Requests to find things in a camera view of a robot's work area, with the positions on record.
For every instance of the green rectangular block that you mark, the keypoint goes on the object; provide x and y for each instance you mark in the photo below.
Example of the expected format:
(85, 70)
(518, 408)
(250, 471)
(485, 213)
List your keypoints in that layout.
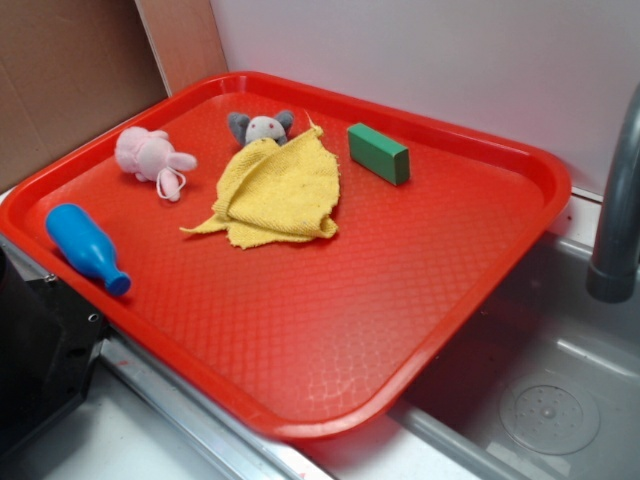
(379, 154)

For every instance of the red plastic tray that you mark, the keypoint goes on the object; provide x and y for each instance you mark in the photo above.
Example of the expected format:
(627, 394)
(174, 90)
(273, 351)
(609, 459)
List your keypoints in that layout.
(309, 340)

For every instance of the yellow cloth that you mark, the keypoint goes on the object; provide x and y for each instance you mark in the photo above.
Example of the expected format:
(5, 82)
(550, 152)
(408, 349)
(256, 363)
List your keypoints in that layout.
(270, 193)

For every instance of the grey plush elephant toy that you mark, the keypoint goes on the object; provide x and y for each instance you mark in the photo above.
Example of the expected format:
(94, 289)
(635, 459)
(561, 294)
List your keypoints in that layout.
(247, 130)

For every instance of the pink plush bunny toy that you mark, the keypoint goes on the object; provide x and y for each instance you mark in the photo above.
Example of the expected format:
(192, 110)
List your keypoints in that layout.
(150, 157)

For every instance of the blue plastic bottle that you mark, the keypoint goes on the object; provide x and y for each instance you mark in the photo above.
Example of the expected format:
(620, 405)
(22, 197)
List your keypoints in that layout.
(87, 248)

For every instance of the grey toy sink basin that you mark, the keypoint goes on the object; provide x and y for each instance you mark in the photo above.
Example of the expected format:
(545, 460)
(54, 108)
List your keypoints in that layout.
(542, 382)

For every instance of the grey faucet spout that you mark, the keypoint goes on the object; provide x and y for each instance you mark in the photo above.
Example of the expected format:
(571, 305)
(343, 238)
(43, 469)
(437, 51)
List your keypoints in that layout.
(612, 270)

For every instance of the brown cardboard panel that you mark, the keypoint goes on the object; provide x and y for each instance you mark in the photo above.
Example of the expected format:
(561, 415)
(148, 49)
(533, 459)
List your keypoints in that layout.
(71, 70)

